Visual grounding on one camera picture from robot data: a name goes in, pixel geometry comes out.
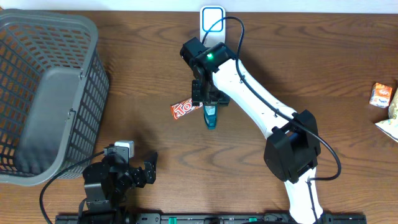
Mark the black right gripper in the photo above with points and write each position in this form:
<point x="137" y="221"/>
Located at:
<point x="221" y="100"/>

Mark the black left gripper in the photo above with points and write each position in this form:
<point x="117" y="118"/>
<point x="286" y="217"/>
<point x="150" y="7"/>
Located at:
<point x="138" y="179"/>

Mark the blue liquid bottle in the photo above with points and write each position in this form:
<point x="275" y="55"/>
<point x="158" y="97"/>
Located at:
<point x="210" y="116"/>

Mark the orange Top chocolate bar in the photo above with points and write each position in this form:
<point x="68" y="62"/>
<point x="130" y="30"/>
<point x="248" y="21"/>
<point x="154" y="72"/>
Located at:
<point x="184" y="107"/>

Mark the small orange snack packet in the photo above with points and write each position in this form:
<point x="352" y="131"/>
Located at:
<point x="380" y="95"/>

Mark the yellow snack bag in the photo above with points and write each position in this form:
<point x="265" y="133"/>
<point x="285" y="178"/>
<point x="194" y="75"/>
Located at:
<point x="389" y="126"/>

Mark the white barcode scanner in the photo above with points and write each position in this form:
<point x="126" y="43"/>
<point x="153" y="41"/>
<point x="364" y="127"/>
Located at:
<point x="211" y="35"/>

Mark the dark grey plastic basket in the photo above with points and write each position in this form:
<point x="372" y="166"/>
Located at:
<point x="53" y="93"/>

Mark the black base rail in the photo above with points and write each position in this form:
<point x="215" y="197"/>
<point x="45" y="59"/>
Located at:
<point x="156" y="218"/>

